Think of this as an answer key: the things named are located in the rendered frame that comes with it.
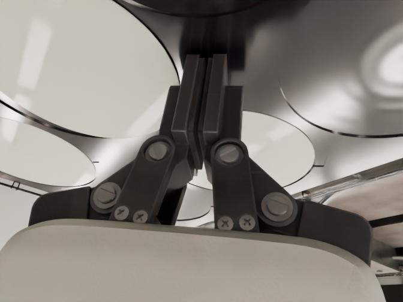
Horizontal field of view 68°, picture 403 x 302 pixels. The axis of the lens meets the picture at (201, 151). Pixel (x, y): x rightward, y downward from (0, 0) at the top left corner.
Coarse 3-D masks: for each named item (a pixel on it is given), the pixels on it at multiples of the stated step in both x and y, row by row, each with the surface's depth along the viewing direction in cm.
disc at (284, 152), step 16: (256, 112) 15; (256, 128) 16; (272, 128) 16; (288, 128) 16; (256, 144) 17; (272, 144) 17; (288, 144) 17; (304, 144) 17; (256, 160) 19; (272, 160) 19; (288, 160) 18; (304, 160) 18; (272, 176) 20; (288, 176) 20
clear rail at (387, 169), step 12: (372, 168) 18; (384, 168) 18; (396, 168) 17; (336, 180) 20; (348, 180) 19; (360, 180) 19; (372, 180) 19; (300, 192) 22; (312, 192) 21; (324, 192) 21
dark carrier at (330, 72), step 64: (128, 0) 11; (192, 0) 10; (256, 0) 10; (320, 0) 10; (384, 0) 10; (256, 64) 12; (320, 64) 12; (384, 64) 12; (64, 128) 18; (320, 128) 15; (384, 128) 15; (192, 192) 24
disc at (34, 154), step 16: (0, 128) 19; (16, 128) 19; (32, 128) 19; (0, 144) 21; (16, 144) 21; (32, 144) 20; (48, 144) 20; (64, 144) 20; (0, 160) 23; (16, 160) 23; (32, 160) 23; (48, 160) 22; (64, 160) 22; (80, 160) 22; (16, 176) 26; (32, 176) 25; (48, 176) 25; (64, 176) 24; (80, 176) 24
